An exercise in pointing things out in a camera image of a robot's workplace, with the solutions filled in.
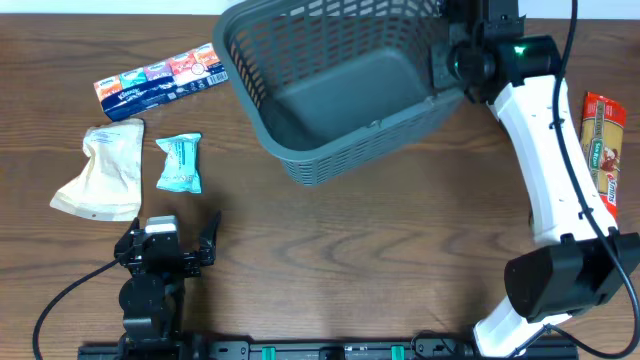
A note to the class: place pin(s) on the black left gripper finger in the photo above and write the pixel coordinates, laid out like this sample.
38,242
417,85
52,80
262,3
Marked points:
134,228
208,236

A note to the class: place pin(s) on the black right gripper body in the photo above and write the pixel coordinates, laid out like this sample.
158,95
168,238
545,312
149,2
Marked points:
457,62

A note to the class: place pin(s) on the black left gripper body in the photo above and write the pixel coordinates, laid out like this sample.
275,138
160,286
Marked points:
191,263

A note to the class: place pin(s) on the red spaghetti packet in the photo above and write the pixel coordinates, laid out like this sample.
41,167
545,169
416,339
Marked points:
602,129

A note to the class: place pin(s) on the grey plastic basket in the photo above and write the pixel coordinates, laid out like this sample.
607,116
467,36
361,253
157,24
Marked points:
329,85

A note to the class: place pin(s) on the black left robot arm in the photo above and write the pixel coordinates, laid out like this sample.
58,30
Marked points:
152,299

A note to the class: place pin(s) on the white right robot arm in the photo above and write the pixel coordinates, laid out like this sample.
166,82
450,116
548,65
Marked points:
581,259

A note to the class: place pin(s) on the beige paper pouch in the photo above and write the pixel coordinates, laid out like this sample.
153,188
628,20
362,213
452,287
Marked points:
109,188

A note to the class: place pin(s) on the light blue snack packet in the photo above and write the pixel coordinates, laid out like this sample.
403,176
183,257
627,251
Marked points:
180,173

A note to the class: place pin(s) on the Kleenex tissue multipack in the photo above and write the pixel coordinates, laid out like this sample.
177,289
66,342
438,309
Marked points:
135,91

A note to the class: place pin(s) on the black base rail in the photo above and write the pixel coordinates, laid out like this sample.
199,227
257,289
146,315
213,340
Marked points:
425,346

